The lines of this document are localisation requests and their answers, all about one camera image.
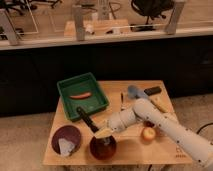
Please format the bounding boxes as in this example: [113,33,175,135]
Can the green plastic tray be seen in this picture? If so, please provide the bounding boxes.
[57,73,109,122]

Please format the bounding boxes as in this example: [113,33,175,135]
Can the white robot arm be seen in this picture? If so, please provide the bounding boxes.
[94,98,213,171]

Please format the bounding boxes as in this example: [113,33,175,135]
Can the dark red grapes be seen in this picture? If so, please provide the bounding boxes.
[144,121,154,127]

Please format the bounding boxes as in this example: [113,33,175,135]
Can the yellow red apple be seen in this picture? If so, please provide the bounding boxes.
[141,127,156,141]

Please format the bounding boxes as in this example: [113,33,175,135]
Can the orange carrot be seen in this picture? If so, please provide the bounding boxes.
[69,92,92,99]

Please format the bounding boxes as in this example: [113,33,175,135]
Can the white crumpled cloth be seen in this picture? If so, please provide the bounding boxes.
[58,138,75,157]

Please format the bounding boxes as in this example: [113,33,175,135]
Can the black rectangular block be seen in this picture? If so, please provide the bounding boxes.
[144,86,162,96]

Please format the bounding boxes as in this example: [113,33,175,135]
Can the black office chair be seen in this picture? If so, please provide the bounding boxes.
[131,0,174,22]

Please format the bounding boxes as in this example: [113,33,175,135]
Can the wooden handled tool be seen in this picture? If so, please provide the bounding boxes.
[151,97,168,113]

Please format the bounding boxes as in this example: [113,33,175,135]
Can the black cable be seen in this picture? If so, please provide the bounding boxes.
[196,121,213,136]

